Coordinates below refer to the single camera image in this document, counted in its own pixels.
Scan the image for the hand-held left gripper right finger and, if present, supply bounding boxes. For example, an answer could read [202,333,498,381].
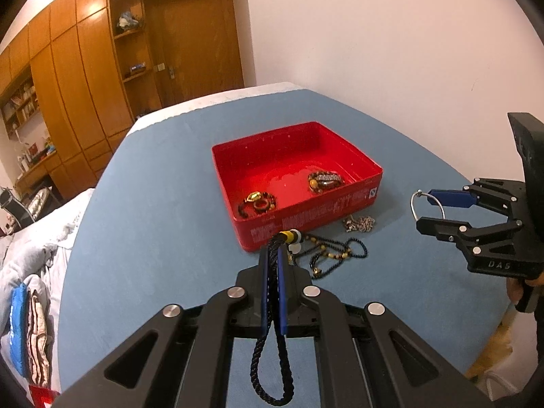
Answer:
[276,255,494,408]

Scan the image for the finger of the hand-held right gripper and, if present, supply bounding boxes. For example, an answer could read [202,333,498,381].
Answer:
[416,217,523,260]
[428,177,525,217]

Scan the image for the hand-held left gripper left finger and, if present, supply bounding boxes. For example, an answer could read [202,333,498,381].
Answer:
[53,246,273,408]

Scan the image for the silver bangle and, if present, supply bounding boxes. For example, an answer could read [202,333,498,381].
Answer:
[410,190,447,222]

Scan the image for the multicolour bead bracelet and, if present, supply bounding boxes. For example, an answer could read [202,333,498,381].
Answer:
[238,193,278,218]

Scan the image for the black braided cord lanyard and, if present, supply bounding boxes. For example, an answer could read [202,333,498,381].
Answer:
[250,229,303,406]

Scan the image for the tiger eye bead bracelet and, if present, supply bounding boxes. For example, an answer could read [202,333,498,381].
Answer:
[308,171,344,194]

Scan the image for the red tin box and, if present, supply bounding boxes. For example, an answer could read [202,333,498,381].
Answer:
[211,121,384,253]

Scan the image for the grey white duvet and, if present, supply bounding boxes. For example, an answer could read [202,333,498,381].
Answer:
[0,187,95,387]

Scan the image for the folded striped clothes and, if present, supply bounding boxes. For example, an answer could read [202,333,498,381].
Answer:
[25,291,54,387]

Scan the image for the red tin lid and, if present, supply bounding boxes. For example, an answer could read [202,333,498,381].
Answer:
[29,385,63,408]

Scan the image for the wooden desk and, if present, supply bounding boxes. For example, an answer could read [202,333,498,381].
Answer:
[15,151,64,198]

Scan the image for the blue folded cloth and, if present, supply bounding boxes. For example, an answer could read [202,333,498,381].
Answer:
[9,284,33,377]

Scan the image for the wooden door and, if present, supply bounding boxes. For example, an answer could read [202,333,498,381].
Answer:
[142,0,247,111]

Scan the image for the black office chair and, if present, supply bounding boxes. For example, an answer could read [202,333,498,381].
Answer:
[0,186,38,235]

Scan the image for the wooden corner shelf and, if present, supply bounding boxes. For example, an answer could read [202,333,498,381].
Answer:
[108,0,164,120]

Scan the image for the wooden wardrobe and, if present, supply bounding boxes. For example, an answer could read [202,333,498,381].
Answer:
[0,0,171,200]

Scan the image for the figurine on shelf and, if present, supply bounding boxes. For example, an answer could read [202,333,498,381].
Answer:
[117,11,142,31]

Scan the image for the black beaded necklace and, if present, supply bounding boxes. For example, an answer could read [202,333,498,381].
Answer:
[289,236,368,280]

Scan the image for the silver chain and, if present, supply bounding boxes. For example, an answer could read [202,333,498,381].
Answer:
[342,216,377,234]

